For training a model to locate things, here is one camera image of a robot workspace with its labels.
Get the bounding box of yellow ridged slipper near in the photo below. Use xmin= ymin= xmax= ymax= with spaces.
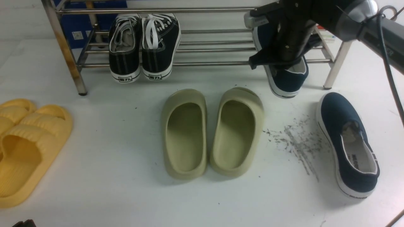
xmin=0 ymin=105 xmax=73 ymax=208

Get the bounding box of olive green slipper left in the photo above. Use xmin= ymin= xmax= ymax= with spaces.
xmin=160 ymin=89 xmax=208 ymax=181

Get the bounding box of olive green slipper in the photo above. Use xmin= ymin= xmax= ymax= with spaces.
xmin=210 ymin=87 xmax=265 ymax=177
xmin=160 ymin=89 xmax=208 ymax=181

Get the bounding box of black canvas sneaker left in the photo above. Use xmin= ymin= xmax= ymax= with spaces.
xmin=108 ymin=14 xmax=143 ymax=84

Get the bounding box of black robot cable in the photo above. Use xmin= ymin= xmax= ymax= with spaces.
xmin=376 ymin=5 xmax=404 ymax=126

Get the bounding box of black canvas sneaker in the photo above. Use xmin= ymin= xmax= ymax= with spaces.
xmin=108 ymin=14 xmax=143 ymax=84
xmin=141 ymin=13 xmax=181 ymax=81

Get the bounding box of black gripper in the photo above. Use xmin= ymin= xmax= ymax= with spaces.
xmin=244 ymin=0 xmax=316 ymax=70

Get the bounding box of yellow ridged slipper far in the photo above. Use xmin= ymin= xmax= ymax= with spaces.
xmin=0 ymin=99 xmax=37 ymax=135

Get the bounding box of black canvas sneaker right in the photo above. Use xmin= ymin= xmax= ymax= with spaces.
xmin=141 ymin=13 xmax=181 ymax=81

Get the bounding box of navy slip-on shoe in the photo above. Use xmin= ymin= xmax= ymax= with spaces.
xmin=316 ymin=92 xmax=380 ymax=200
xmin=252 ymin=24 xmax=309 ymax=99

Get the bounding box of yellow ridged slipper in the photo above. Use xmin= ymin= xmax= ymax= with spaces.
xmin=0 ymin=99 xmax=37 ymax=135
xmin=0 ymin=105 xmax=73 ymax=208

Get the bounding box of olive green slipper right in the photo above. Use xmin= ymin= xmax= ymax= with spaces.
xmin=210 ymin=87 xmax=265 ymax=177

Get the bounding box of stainless steel shoe rack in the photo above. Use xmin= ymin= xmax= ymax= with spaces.
xmin=42 ymin=0 xmax=352 ymax=96

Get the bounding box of white printed poster board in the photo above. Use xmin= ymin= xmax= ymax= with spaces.
xmin=317 ymin=25 xmax=336 ymax=43

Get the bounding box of black object bottom corner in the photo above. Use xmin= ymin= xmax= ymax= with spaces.
xmin=12 ymin=219 xmax=36 ymax=227

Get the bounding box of blue box behind rack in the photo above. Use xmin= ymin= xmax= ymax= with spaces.
xmin=61 ymin=0 xmax=127 ymax=49

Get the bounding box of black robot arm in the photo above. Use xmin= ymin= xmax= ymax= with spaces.
xmin=249 ymin=0 xmax=404 ymax=73

